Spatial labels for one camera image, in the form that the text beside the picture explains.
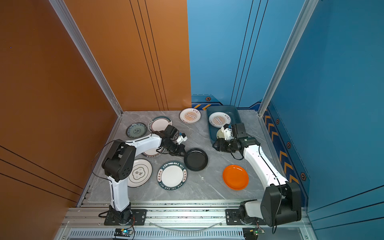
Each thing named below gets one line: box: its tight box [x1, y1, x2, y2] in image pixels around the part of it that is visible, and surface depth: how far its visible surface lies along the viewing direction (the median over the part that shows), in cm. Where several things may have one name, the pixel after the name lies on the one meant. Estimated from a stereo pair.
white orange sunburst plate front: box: [208, 111, 232, 129], surface depth 118 cm
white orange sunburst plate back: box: [179, 108, 202, 124], surface depth 119 cm
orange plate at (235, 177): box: [222, 164, 249, 191], surface depth 87 cm
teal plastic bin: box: [206, 105, 242, 144], surface depth 118 cm
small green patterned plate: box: [125, 122, 148, 139], surface depth 111 cm
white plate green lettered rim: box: [157, 161, 188, 191], surface depth 89 cm
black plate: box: [184, 148, 209, 172], surface depth 92 cm
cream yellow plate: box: [216, 127, 226, 139], surface depth 107 cm
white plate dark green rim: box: [148, 116, 173, 133], surface depth 116 cm
